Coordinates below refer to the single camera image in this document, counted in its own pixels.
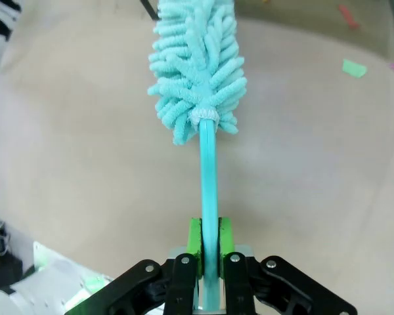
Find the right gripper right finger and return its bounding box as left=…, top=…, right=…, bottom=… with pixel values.
left=218, top=216, right=359, bottom=315

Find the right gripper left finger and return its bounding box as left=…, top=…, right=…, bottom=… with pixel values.
left=64, top=217, right=205, bottom=315

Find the teal microfibre duster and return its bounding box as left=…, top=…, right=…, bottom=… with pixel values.
left=146, top=0, right=248, bottom=311

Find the green paper scrap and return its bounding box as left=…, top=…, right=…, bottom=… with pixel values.
left=342, top=58, right=368, bottom=79

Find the red paper scrap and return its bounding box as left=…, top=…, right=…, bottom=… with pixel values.
left=338, top=3, right=361, bottom=30

